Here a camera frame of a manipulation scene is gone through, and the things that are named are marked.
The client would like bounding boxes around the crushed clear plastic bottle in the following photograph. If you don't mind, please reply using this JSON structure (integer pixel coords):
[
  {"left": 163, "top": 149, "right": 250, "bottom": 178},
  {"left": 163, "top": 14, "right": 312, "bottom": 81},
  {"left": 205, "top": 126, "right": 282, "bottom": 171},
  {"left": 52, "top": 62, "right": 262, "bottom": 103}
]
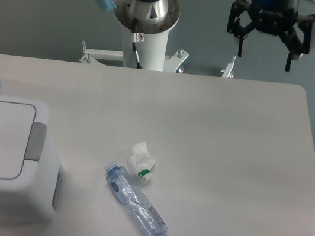
[{"left": 105, "top": 163, "right": 168, "bottom": 236}]

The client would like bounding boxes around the crumpled white tissue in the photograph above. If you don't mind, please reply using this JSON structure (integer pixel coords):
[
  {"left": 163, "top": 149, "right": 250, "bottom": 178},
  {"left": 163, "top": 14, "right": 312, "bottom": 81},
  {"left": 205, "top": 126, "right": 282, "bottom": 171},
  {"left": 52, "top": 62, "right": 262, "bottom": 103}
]
[{"left": 126, "top": 141, "right": 155, "bottom": 187}]

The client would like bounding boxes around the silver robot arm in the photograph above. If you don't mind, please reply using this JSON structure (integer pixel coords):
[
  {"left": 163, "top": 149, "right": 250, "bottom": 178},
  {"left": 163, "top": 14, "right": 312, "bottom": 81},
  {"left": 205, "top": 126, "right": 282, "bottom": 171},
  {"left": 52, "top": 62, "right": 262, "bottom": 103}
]
[{"left": 96, "top": 0, "right": 315, "bottom": 71}]

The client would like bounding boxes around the white trash can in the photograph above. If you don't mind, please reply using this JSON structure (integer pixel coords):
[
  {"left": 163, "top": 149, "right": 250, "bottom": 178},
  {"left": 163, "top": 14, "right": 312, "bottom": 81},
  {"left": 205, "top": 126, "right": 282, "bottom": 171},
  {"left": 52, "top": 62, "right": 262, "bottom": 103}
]
[{"left": 0, "top": 95, "right": 62, "bottom": 223}]

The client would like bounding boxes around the small green cap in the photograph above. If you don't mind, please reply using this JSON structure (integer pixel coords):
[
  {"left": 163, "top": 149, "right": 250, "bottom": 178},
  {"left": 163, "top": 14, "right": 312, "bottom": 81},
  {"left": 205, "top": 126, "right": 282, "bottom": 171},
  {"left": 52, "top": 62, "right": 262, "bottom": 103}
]
[{"left": 138, "top": 169, "right": 151, "bottom": 177}]

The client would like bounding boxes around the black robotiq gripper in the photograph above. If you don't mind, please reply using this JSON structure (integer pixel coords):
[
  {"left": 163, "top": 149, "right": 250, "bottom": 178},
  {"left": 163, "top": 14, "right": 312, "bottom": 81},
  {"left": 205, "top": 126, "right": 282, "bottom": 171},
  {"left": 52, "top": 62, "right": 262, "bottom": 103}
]
[{"left": 227, "top": 0, "right": 315, "bottom": 72}]

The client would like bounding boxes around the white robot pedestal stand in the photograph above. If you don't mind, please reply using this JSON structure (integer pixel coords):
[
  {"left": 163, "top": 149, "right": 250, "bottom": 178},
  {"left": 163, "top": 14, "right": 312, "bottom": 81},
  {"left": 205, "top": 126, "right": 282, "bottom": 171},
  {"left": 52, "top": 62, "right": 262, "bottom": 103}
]
[{"left": 78, "top": 16, "right": 243, "bottom": 88}]

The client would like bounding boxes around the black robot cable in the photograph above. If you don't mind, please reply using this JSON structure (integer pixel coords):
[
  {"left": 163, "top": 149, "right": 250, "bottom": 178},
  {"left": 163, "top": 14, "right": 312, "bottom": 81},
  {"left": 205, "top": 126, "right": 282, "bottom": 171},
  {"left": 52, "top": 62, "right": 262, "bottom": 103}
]
[{"left": 120, "top": 0, "right": 155, "bottom": 70}]

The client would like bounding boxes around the grey trash can push button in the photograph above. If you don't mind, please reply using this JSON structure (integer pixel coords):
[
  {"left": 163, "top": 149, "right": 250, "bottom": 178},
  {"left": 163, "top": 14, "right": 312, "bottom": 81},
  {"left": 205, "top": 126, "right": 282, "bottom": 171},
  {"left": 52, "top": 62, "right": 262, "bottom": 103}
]
[{"left": 24, "top": 122, "right": 47, "bottom": 162}]

